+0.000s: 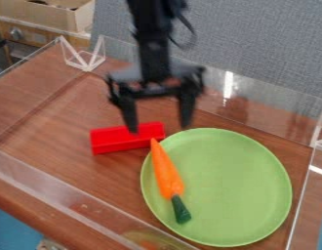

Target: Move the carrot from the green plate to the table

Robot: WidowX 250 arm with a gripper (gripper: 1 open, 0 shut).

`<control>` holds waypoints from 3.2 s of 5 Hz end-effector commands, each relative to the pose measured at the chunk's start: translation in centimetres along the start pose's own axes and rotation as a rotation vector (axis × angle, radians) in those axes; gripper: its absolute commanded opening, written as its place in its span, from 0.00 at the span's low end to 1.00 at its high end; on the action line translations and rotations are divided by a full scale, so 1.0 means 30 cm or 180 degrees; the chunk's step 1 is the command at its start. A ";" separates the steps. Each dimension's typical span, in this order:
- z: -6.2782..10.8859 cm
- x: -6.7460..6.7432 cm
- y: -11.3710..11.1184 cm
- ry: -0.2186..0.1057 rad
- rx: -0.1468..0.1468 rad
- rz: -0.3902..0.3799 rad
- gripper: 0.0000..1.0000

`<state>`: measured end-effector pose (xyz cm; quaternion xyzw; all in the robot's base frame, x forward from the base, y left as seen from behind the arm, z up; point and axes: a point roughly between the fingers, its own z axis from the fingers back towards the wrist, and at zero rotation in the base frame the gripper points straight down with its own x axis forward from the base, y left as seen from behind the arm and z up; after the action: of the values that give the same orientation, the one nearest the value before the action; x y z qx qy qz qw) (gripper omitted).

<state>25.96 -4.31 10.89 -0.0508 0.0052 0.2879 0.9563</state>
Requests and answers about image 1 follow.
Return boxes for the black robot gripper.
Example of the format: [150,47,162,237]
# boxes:
[106,0,204,133]

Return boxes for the red rectangular block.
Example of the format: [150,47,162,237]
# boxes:
[89,122,165,155]

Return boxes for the orange toy carrot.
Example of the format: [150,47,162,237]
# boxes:
[150,139,190,224]

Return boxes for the green round plate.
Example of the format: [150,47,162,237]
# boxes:
[140,128,292,247]

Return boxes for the wooden box on shelf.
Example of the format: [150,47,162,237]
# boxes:
[0,0,94,32]

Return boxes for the clear acrylic corner bracket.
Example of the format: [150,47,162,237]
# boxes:
[58,35,106,72]

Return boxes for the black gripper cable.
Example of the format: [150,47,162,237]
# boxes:
[168,9,198,50]

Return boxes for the clear acrylic enclosure walls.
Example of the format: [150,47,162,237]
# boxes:
[0,42,322,250]

